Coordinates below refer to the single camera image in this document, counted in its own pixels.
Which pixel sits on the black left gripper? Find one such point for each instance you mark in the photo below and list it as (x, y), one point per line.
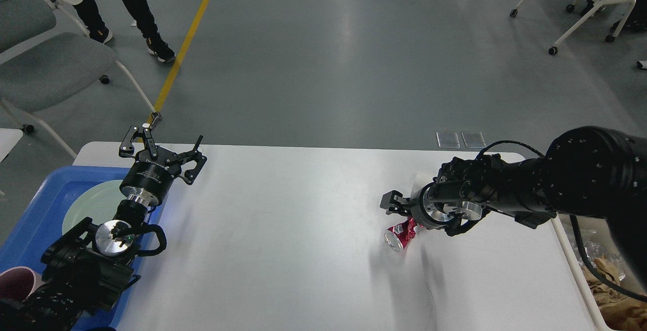
(148, 182)

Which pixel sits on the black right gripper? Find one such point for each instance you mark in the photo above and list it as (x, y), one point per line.
(432, 212)

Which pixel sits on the crushed red can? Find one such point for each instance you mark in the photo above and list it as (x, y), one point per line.
(398, 237)

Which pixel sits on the light green plate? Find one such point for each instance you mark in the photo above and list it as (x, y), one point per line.
(100, 203)

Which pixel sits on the brown paper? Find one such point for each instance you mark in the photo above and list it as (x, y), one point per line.
(605, 267)

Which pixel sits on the brown paper bag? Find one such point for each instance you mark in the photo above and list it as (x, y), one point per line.
(619, 311)

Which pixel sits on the aluminium foil tray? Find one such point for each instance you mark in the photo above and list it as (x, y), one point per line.
(589, 242)

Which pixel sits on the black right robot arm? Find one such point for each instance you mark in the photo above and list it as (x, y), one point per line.
(589, 171)

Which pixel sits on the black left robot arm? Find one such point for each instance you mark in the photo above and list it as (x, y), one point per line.
(90, 265)

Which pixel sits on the grey floor plate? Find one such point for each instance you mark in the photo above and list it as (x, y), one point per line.
(473, 139)
(448, 139)

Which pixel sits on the grey chair left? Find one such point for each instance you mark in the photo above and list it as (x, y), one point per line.
(52, 71)

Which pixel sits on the pink mug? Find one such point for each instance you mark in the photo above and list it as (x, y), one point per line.
(17, 283)

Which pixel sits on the beige plastic bin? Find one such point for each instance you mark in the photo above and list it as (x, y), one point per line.
(630, 282)

